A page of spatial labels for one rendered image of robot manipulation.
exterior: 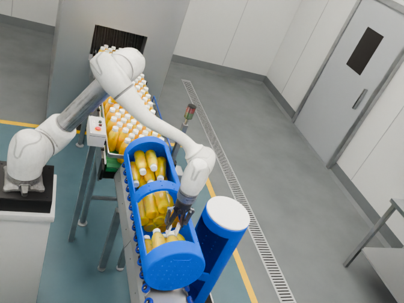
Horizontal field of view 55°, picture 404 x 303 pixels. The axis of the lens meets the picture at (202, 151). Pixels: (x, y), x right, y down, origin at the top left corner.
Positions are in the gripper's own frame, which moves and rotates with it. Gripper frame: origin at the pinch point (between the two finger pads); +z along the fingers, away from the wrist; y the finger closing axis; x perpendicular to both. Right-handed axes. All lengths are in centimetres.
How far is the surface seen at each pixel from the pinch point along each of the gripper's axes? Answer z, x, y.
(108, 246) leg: 89, 64, -8
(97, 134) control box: 7, 83, -30
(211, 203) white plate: 13, 34, 36
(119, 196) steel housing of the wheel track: 30, 54, -14
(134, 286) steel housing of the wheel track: 29.3, -10.5, -13.2
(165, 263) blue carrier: 1.6, -18.7, -6.9
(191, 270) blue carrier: 6.5, -18.6, 7.0
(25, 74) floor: 114, 353, -83
